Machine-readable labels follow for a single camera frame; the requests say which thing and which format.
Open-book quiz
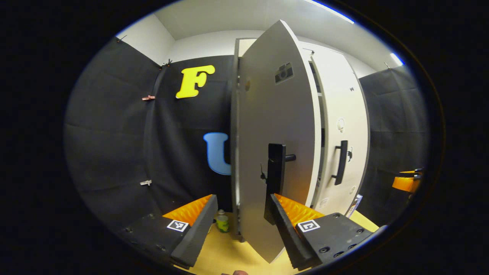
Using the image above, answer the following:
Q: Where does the white cardboard box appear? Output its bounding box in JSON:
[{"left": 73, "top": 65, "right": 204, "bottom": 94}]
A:
[{"left": 345, "top": 194, "right": 363, "bottom": 219}]

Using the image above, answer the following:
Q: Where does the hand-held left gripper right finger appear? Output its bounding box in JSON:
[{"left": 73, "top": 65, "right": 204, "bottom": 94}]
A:
[{"left": 269, "top": 193, "right": 384, "bottom": 271}]

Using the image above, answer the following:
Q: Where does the black door handle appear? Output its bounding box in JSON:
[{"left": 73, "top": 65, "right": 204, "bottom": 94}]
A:
[
  {"left": 264, "top": 143, "right": 297, "bottom": 226},
  {"left": 331, "top": 140, "right": 349, "bottom": 186}
]

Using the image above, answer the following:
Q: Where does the white cabinet door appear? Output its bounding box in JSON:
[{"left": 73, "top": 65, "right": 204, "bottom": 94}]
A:
[
  {"left": 239, "top": 20, "right": 321, "bottom": 264},
  {"left": 309, "top": 48, "right": 370, "bottom": 216}
]

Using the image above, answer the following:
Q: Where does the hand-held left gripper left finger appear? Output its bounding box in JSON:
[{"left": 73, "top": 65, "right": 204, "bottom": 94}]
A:
[{"left": 118, "top": 194, "right": 219, "bottom": 268}]

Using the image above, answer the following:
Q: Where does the white shoe cabinet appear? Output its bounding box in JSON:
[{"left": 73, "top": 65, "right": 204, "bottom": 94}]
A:
[{"left": 230, "top": 20, "right": 370, "bottom": 264}]

